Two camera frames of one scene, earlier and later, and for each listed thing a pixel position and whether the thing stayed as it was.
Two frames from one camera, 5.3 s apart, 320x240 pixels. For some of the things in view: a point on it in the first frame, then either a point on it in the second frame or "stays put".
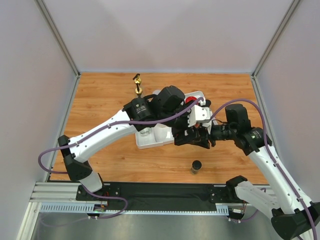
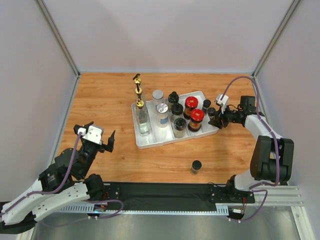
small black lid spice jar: (196, 165) stays put
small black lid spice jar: (208, 102) stays put
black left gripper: (180, 136) → (110, 146)
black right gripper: (208, 135) → (222, 120)
